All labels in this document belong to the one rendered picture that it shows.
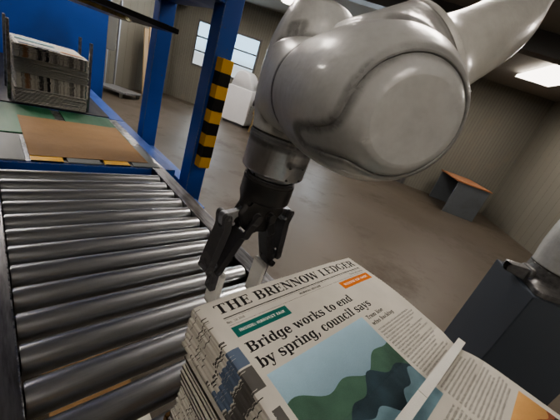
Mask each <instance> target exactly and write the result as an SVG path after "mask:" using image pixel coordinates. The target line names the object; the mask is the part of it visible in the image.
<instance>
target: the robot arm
mask: <svg viewBox="0 0 560 420"><path fill-rule="evenodd" d="M553 1H555V0H482V1H480V2H477V3H475V4H473V5H471V6H468V7H465V8H462V9H460V10H457V11H454V12H445V11H444V10H443V9H442V8H441V7H440V6H439V5H437V4H436V3H435V2H433V1H431V0H408V1H406V2H401V3H399V4H395V5H392V6H390V7H385V8H382V9H378V10H376V11H372V12H367V13H364V14H361V15H357V16H354V17H353V16H352V14H351V13H350V12H349V11H348V10H347V9H346V8H345V7H344V6H342V5H341V4H339V3H337V2H335V1H333V0H294V1H293V2H292V4H291V5H290V6H289V8H288V9H287V11H286V12H285V13H284V15H283V16H282V19H281V21H280V22H279V24H278V25H277V28H276V30H275V32H274V34H273V35H272V38H271V41H270V43H269V46H268V49H267V53H266V56H265V58H264V61H263V64H262V69H261V72H260V76H259V79H258V83H257V91H256V95H255V99H254V119H253V123H252V127H251V129H250V135H249V138H248V141H247V146H246V150H245V153H244V156H243V159H242V162H243V164H244V165H245V167H246V169H245V171H244V174H243V177H242V182H241V186H240V199H239V201H238V203H237V204H236V206H235V208H232V209H228V210H225V209H224V208H223V207H219V208H218V209H217V211H216V219H215V223H214V225H213V228H212V231H211V233H210V235H209V238H208V240H207V243H206V245H205V248H204V249H203V251H202V255H201V257H200V259H199V261H198V265H199V267H200V268H201V269H202V270H203V271H204V272H205V274H206V275H207V277H206V281H205V286H206V288H207V289H206V292H205V295H204V299H205V301H206V302H207V303H210V302H211V301H214V300H217V299H219V298H220V294H221V291H222V289H223V284H224V281H225V278H226V274H225V272H224V270H225V268H226V267H227V265H228V264H229V263H230V261H231V260H232V259H233V257H234V255H235V254H236V252H237V251H238V249H239V248H240V247H241V245H242V244H243V242H244V241H245V240H248V239H249V238H250V237H251V235H252V234H253V233H255V232H258V245H259V256H260V257H259V256H255V257H254V259H253V262H252V266H251V269H250V272H249V274H248V277H247V281H246V284H245V288H252V287H255V286H257V285H260V284H261V282H262V280H263V277H264V275H265V274H266V271H267V269H268V265H269V266H270V267H272V266H274V265H275V262H274V261H273V259H274V258H276V259H279V258H280V257H281V256H282V252H283V246H284V243H285V239H286V236H287V232H288V226H289V223H290V222H291V220H292V218H293V215H294V211H293V210H292V209H290V208H289V207H287V205H288V203H289V201H290V198H291V196H292V193H293V189H294V187H295V185H294V183H300V182H301V181H302V180H303V176H304V174H305V172H306V169H307V167H308V163H309V161H310V158H311V159H312V160H313V161H314V162H316V163H318V164H319V165H321V166H323V167H324V168H326V169H328V170H330V171H332V172H334V173H337V174H339V175H342V176H344V177H347V178H352V179H357V180H362V181H367V182H386V181H393V180H398V179H402V178H407V177H410V176H412V175H415V174H417V173H420V172H421V171H423V170H425V169H427V168H429V167H430V166H432V165H433V164H434V163H435V162H437V161H438V160H439V159H440V158H441V157H442V156H443V155H444V154H445V153H446V152H447V151H448V150H449V149H450V148H451V146H452V145H453V144H454V143H455V142H456V140H457V139H458V136H459V135H460V133H461V131H462V130H463V127H464V124H465V122H466V120H467V117H468V111H469V107H470V101H471V88H470V85H471V84H472V83H474V82H476V81H477V80H478V79H479V78H481V77H483V76H484V75H486V74H488V73H490V72H491V71H492V70H493V69H495V68H497V67H498V66H500V65H501V64H502V63H504V62H505V61H507V60H508V59H509V58H510V57H511V56H513V55H514V54H515V53H516V52H517V51H519V50H520V49H521V48H522V47H523V46H524V45H525V44H526V43H527V42H528V40H529V39H530V38H531V37H532V36H533V34H534V33H535V32H536V31H537V30H538V28H539V26H540V24H541V23H542V21H543V19H544V18H545V16H546V14H547V12H548V9H549V8H550V7H551V5H552V3H553ZM240 227H241V228H242V229H244V230H245V231H243V230H242V229H241V228H240ZM275 248H276V249H275ZM503 268H504V269H505V270H507V271H508V272H510V273H512V274H513V275H515V276H517V277H519V278H520V279H521V280H522V281H523V282H524V283H525V284H526V285H527V286H528V287H529V289H530V291H531V292H532V293H533V294H534V295H536V296H537V297H539V298H541V299H543V300H547V301H549V302H552V303H556V304H558V305H560V219H559V220H558V221H557V223H556V224H555V225H554V226H553V227H552V229H551V230H550V231H549V232H548V234H547V235H546V236H545V238H544V239H543V240H542V241H541V243H540V244H539V246H538V248H537V250H536V252H535V253H534V254H533V255H532V257H531V258H530V259H529V260H528V261H527V262H526V263H525V262H523V263H520V262H514V261H512V260H510V259H505V261H504V262H503Z"/></svg>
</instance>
